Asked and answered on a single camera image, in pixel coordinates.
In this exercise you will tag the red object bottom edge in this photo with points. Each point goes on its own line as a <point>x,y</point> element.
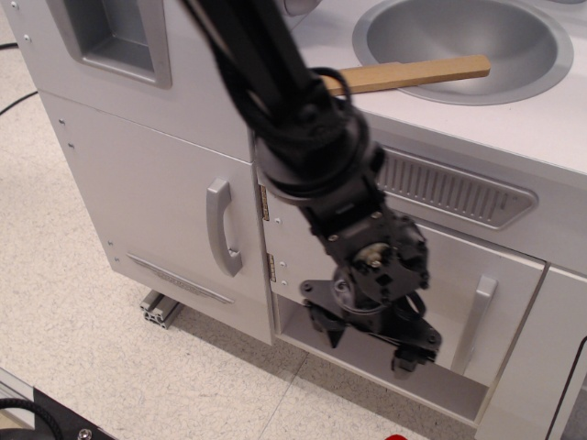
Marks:
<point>396,437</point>

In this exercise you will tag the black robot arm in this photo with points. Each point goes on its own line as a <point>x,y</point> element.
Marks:
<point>314,151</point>

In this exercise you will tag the aluminium extrusion foot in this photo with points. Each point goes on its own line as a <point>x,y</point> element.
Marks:
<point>159,309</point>

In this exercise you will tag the grey vent panel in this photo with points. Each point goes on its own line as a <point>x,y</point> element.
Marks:
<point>452,191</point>

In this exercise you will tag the silver sink bowl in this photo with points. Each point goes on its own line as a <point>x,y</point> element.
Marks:
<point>529,51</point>

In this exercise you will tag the upper metal door hinge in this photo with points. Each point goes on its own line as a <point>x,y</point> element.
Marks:
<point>265,214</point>

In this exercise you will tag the grey fridge door handle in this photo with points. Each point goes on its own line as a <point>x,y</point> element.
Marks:
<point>217,201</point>

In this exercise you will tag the lower metal door hinge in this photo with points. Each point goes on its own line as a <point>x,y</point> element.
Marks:
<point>271,267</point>

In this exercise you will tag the wooden spatula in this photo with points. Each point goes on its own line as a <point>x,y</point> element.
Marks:
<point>393,75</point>

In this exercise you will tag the white toy kitchen cabinet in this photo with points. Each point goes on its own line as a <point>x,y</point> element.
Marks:
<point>103,183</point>

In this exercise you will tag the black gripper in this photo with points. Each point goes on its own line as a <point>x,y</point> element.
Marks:
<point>401,322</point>

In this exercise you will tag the silver knob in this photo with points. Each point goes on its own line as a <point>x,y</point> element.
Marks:
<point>296,8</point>

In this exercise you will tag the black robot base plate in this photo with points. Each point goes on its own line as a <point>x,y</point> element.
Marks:
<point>51,419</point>

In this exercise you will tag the grey cabinet door handle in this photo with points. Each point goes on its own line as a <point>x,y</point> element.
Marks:
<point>482,299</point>

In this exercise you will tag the white cabinet door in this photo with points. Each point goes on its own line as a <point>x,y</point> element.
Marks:
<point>386,255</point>
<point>542,380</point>

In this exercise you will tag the metal door hinge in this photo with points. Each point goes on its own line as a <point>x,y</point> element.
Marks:
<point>265,214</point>
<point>271,267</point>

